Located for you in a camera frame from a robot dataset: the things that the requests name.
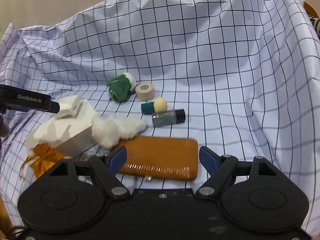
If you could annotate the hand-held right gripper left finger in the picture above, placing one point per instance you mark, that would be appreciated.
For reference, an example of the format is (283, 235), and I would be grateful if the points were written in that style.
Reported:
(117, 160)

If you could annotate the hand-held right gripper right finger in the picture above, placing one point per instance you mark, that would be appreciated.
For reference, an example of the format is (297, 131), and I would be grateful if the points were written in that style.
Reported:
(208, 161)

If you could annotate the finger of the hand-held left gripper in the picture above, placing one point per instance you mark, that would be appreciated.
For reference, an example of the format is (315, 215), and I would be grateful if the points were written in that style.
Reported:
(55, 107)

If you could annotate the white tissue packet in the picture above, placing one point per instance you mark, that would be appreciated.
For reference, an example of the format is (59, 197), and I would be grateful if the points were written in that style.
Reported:
(68, 106)

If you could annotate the green plush toy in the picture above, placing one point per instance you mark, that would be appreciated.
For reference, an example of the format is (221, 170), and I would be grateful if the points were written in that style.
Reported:
(120, 88)

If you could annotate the beige tape roll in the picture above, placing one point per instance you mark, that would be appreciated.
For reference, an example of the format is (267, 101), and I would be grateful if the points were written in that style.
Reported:
(148, 95)

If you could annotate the white cardboard box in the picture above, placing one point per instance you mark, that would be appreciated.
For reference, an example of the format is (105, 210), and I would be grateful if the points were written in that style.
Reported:
(72, 137)

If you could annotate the brown leather case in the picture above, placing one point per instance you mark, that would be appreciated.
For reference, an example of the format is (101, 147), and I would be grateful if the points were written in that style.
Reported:
(160, 155)

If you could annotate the teal tape roll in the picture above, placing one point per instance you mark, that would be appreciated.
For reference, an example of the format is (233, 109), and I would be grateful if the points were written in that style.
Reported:
(147, 107)

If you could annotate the yellow makeup sponge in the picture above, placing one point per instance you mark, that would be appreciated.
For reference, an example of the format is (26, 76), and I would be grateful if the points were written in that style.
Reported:
(160, 104)

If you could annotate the checked white cloth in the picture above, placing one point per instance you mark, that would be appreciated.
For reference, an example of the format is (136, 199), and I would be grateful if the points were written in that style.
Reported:
(200, 55)

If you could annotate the striped black white fabric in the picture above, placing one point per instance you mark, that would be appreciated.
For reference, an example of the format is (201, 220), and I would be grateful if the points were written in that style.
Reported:
(316, 27)

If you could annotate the wooden chair frame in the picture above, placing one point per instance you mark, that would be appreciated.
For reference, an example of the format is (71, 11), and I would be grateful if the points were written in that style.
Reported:
(310, 8)

